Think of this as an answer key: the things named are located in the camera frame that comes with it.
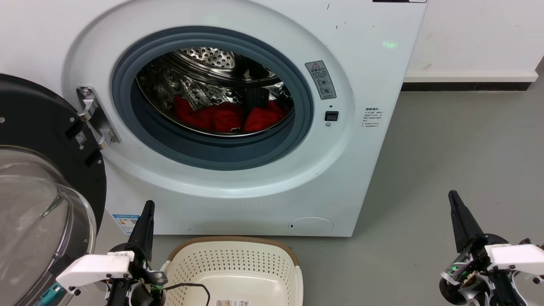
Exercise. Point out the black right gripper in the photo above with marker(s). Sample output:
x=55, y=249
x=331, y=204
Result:
x=467, y=280

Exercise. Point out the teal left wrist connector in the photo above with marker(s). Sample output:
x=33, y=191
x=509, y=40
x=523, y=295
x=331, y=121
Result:
x=50, y=294

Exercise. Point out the stainless steel washing machine drum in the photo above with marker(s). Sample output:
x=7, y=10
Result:
x=170, y=85

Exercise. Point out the silver metal door hinge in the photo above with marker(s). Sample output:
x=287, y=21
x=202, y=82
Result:
x=95, y=117

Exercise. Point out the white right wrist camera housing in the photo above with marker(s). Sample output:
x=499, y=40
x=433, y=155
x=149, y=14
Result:
x=516, y=257

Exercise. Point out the white QR code sticker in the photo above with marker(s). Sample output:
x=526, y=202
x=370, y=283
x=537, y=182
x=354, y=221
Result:
x=80, y=138

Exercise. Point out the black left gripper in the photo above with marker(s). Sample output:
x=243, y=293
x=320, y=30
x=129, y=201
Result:
x=146, y=293

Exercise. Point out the black washer door with glass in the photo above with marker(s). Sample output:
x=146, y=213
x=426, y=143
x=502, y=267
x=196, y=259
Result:
x=38, y=127

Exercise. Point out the red garment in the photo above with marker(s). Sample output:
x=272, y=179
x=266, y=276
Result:
x=225, y=117

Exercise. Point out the white front-load washing machine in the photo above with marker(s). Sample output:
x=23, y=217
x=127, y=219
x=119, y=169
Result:
x=361, y=170

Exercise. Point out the blue energy label sticker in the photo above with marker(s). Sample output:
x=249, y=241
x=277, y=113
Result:
x=125, y=223

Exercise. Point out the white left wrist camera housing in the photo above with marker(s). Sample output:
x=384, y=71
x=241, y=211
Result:
x=93, y=270

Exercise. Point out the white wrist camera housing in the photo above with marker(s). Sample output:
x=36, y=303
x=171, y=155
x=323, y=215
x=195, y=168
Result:
x=516, y=257
x=93, y=270

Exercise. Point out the cream perforated laundry basket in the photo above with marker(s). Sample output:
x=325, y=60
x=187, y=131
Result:
x=238, y=267

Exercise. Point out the white and black baseboard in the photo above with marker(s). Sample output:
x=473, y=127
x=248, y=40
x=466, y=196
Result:
x=467, y=80

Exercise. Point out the round white filter cover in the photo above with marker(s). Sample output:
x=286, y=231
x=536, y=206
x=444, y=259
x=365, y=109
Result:
x=311, y=226

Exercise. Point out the grey rubber door gasket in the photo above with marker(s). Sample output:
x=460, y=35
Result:
x=212, y=151

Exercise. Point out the grey warning sticker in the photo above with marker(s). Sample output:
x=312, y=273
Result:
x=321, y=80

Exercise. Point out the small printed text sticker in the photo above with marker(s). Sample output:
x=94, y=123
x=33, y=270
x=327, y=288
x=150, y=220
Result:
x=372, y=117

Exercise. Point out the printed label sticker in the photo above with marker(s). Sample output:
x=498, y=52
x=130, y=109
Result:
x=233, y=303

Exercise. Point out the black door latch socket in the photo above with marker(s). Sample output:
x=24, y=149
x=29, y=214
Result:
x=332, y=116

